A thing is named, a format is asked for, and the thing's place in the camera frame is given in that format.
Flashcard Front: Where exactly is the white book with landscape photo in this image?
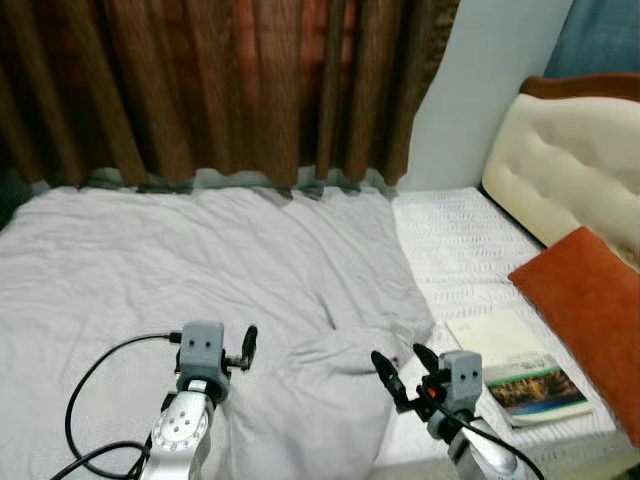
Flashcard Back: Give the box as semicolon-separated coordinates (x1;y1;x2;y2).
444;309;594;429

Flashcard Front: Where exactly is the light grey duvet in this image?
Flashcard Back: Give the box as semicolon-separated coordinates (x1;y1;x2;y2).
0;184;437;480

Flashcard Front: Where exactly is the orange rectangular pillow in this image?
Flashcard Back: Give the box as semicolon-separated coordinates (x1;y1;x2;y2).
507;226;640;448

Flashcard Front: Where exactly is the white chevron patterned mattress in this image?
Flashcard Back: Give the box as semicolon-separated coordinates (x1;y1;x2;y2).
373;187;640;479

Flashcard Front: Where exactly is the cream tufted headboard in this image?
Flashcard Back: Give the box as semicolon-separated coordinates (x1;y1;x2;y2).
481;92;640;269

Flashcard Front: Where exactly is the brown curtain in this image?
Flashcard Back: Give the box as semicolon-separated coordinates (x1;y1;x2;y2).
0;0;462;193

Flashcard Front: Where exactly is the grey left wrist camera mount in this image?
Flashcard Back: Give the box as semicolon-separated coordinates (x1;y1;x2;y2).
177;321;227;397

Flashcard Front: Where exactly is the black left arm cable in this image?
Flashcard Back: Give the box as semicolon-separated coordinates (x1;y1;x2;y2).
48;332;184;480

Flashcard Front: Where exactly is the brown wooden headboard frame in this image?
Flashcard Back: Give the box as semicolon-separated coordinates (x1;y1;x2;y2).
519;72;640;104

